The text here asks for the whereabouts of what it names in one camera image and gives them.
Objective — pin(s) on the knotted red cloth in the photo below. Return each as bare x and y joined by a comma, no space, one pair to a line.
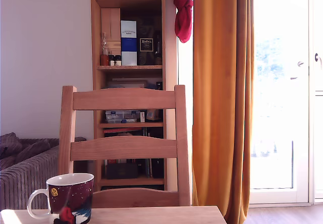
183,19

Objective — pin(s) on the black storage box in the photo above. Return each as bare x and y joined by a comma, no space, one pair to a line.
122,171

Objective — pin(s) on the wooden ladder-back chair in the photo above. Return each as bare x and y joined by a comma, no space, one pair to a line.
126,145

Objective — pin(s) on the dark red starry coffee mug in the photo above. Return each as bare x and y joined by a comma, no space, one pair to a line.
75,191

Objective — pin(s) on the white glass balcony door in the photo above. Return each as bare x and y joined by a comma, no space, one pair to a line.
280,95

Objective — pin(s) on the dark glass bottle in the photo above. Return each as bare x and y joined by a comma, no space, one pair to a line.
158,50

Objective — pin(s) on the tall wooden bookshelf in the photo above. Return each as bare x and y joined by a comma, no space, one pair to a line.
130,67

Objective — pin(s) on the tall wooden box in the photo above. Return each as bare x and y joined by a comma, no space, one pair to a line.
110,29

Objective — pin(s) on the red book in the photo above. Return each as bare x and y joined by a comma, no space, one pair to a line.
121,130

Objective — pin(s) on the white and blue carton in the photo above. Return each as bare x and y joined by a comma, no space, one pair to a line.
128,45

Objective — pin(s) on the clear plastic organizer box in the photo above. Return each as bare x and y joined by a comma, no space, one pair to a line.
122,116

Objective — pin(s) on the brown glass jar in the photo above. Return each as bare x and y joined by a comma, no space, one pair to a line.
104,60

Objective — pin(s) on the brown paper pouch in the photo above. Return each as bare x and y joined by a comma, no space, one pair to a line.
153,115

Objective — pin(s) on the clear glass bottle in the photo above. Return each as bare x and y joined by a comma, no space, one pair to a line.
104,43

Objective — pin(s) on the small dark jar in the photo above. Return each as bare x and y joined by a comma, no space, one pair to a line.
159,85

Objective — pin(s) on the orange curtain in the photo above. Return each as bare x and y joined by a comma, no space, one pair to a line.
222,95

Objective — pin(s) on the small dark-lidded jar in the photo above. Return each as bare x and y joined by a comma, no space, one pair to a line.
118,61
112,61

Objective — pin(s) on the dark box with gold label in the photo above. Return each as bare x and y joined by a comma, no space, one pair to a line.
146,45

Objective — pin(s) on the small white carton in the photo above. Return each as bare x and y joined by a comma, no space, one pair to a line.
142,116

